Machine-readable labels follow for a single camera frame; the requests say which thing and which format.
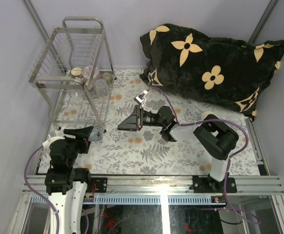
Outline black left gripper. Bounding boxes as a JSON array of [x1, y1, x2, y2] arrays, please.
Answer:
[[65, 127, 95, 167]]

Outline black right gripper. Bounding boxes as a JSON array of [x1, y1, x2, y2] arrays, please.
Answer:
[[118, 105, 166, 132]]

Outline blue textured square mug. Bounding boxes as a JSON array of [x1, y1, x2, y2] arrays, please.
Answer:
[[84, 118, 103, 142]]

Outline light blue ceramic mug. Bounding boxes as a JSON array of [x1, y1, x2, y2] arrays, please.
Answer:
[[202, 111, 218, 120]]

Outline clear faceted drinking glass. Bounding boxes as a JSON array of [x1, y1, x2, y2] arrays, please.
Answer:
[[226, 115, 242, 126]]

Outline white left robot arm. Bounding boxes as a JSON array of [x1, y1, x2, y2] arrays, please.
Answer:
[[42, 126, 94, 234]]

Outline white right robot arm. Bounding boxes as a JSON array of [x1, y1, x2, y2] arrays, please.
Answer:
[[118, 105, 239, 193]]

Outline steel two-tier dish rack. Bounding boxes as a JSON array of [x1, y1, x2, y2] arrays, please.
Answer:
[[29, 16, 115, 130]]

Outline floral patterned table mat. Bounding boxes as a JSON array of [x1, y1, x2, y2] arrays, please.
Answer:
[[36, 69, 262, 176]]

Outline clear glass tumbler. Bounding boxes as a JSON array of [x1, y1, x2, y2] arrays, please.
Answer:
[[95, 78, 109, 96]]

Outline olive green ceramic mug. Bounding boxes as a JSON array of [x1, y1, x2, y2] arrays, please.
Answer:
[[102, 72, 113, 85]]

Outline black floral plush pillow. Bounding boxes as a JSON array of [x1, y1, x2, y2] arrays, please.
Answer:
[[140, 23, 284, 119]]

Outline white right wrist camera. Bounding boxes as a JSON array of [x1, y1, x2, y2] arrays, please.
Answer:
[[134, 90, 148, 107]]

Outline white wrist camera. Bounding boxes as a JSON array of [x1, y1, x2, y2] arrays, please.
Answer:
[[42, 135, 65, 149], [134, 90, 148, 107]]

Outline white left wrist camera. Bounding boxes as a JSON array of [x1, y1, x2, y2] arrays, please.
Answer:
[[42, 135, 65, 149]]

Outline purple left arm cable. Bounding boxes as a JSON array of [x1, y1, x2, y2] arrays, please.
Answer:
[[24, 146, 90, 234]]

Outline aluminium front rail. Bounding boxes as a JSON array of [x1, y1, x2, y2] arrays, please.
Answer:
[[22, 174, 284, 205]]

